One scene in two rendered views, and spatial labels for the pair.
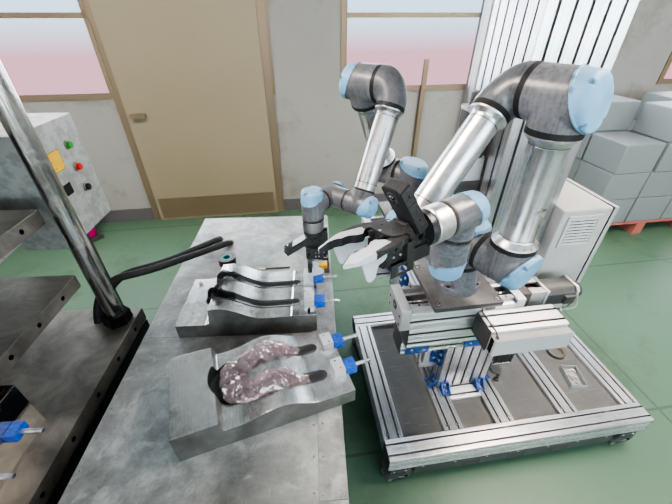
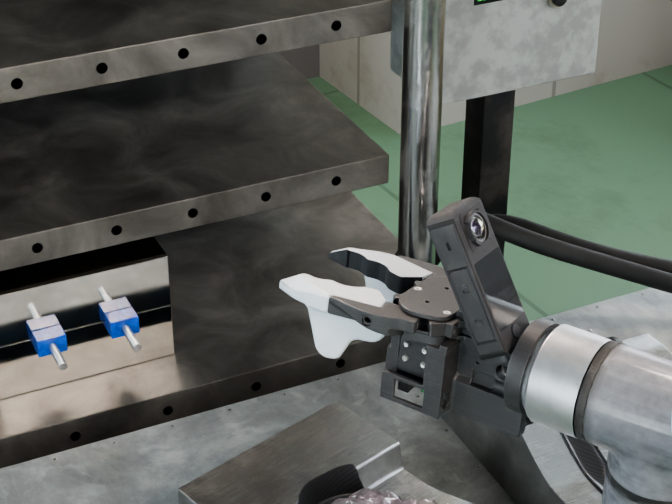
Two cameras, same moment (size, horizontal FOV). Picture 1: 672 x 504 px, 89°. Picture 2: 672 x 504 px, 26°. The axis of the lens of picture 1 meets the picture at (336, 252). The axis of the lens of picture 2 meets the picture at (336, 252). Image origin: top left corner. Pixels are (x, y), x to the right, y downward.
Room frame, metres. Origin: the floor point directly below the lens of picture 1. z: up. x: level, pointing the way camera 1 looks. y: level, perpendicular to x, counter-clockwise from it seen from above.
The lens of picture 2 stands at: (0.09, -0.91, 2.06)
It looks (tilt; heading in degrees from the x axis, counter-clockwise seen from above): 31 degrees down; 68
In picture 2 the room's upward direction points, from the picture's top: straight up
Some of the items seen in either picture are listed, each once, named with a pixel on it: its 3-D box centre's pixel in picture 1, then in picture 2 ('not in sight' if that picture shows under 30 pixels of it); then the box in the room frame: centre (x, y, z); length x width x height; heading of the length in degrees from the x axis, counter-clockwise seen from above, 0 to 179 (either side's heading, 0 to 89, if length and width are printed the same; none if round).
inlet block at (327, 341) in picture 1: (339, 339); not in sight; (0.78, -0.01, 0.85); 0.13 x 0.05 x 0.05; 110
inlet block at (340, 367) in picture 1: (351, 365); not in sight; (0.68, -0.05, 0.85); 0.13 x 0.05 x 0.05; 110
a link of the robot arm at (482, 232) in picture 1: (467, 240); not in sight; (0.86, -0.40, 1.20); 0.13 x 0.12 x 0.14; 34
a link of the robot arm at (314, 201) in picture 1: (312, 204); not in sight; (1.04, 0.08, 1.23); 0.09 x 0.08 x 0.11; 143
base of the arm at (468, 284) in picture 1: (458, 270); not in sight; (0.87, -0.39, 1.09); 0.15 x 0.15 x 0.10
